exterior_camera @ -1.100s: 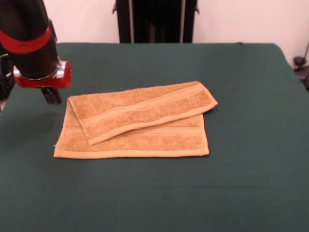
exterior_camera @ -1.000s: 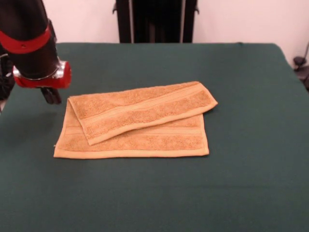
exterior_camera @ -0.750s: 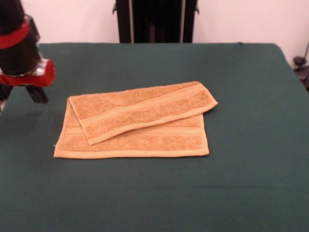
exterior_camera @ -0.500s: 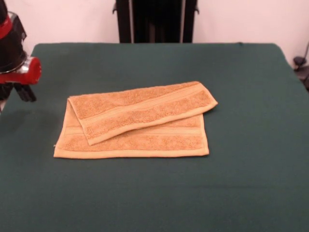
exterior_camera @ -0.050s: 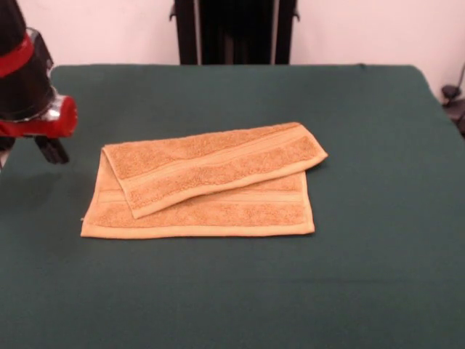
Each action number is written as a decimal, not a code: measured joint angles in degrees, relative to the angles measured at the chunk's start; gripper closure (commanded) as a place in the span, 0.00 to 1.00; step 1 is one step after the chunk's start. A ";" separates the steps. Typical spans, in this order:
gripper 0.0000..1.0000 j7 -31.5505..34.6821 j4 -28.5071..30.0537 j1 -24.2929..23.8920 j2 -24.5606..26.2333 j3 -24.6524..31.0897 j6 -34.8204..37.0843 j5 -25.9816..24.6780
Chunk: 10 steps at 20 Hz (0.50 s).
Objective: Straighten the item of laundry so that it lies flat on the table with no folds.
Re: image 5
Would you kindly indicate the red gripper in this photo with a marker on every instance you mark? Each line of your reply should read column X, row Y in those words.
column 36, row 128

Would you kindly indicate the orange terry towel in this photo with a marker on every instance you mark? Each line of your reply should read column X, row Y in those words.
column 218, row 214

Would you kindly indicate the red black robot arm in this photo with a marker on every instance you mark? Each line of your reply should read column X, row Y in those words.
column 18, row 80

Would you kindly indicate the dark green table cloth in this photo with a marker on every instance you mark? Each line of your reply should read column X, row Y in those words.
column 254, row 291

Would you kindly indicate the black stand base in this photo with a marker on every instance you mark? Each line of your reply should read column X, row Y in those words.
column 456, row 109

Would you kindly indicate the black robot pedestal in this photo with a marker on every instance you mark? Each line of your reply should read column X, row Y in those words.
column 189, row 36

